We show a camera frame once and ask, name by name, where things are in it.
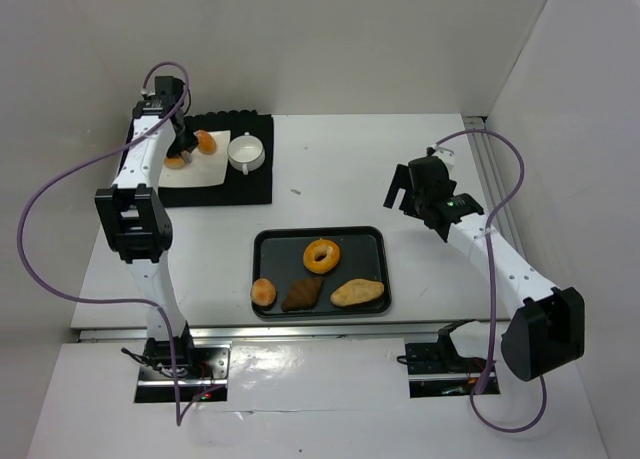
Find glazed ring donut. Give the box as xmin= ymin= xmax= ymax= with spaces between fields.
xmin=164 ymin=156 xmax=188 ymax=170

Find orange sesame bun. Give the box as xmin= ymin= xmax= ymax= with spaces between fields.
xmin=194 ymin=130 xmax=217 ymax=155

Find silver metal tongs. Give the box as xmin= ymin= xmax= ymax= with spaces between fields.
xmin=180 ymin=150 xmax=192 ymax=164

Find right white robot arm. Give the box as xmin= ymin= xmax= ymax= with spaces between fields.
xmin=383 ymin=149 xmax=585 ymax=382

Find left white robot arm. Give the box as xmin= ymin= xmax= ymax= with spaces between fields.
xmin=94 ymin=76 xmax=195 ymax=368

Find oblong golden bread loaf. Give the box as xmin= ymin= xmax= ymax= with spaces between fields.
xmin=330 ymin=279 xmax=385 ymax=307

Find small round bread roll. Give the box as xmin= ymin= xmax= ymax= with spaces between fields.
xmin=250 ymin=278 xmax=277 ymax=308

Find white square plate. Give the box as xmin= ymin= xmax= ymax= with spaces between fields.
xmin=159 ymin=130 xmax=231 ymax=189

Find white soup cup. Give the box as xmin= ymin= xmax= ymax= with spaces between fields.
xmin=227 ymin=134 xmax=266 ymax=176

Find black placemat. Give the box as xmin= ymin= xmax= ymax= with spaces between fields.
xmin=115 ymin=109 xmax=275 ymax=209

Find chocolate croissant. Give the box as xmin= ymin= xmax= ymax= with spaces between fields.
xmin=281 ymin=276 xmax=324 ymax=312

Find black rectangular tray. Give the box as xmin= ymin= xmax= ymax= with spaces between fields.
xmin=250 ymin=225 xmax=393 ymax=321

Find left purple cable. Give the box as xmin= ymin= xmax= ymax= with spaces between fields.
xmin=17 ymin=62 xmax=191 ymax=427

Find purple cable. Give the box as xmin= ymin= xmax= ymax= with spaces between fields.
xmin=17 ymin=62 xmax=191 ymax=427
xmin=427 ymin=130 xmax=547 ymax=433

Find aluminium rail right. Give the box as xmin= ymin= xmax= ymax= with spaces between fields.
xmin=468 ymin=132 xmax=523 ymax=253

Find aluminium rail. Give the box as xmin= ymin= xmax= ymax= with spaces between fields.
xmin=77 ymin=323 xmax=451 ymax=343
xmin=468 ymin=132 xmax=523 ymax=253

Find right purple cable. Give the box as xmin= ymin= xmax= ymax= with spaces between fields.
xmin=427 ymin=130 xmax=547 ymax=433

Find sugared ring donut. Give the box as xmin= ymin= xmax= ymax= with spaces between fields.
xmin=303 ymin=239 xmax=341 ymax=274

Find aluminium rail front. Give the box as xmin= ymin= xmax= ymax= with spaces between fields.
xmin=77 ymin=323 xmax=451 ymax=343

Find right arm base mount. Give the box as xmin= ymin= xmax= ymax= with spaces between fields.
xmin=396 ymin=320 xmax=486 ymax=399

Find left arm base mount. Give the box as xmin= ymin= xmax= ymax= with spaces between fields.
xmin=121 ymin=344 xmax=231 ymax=404

